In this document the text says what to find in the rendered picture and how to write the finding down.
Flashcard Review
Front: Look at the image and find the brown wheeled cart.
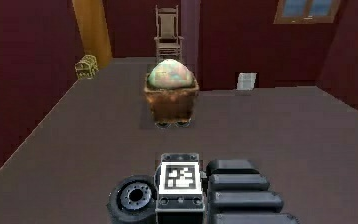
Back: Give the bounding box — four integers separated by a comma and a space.
143, 78, 201, 129

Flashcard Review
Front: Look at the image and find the orange wooden door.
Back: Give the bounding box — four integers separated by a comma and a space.
71, 0, 114, 70

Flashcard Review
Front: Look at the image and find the white square box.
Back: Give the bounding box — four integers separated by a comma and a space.
236, 71, 258, 91

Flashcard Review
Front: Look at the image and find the brown wooden rocking chair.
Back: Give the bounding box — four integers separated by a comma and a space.
153, 4, 185, 63

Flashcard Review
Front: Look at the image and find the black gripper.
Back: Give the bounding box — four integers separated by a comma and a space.
106, 175, 159, 224

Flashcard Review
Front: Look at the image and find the wooden framed window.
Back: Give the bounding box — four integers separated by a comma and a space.
273, 0, 343, 25

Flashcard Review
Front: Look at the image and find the pale iridescent egg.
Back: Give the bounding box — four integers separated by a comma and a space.
146, 58, 196, 90

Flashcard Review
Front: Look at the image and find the yellow treasure chest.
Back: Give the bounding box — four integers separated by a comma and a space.
74, 54, 99, 80

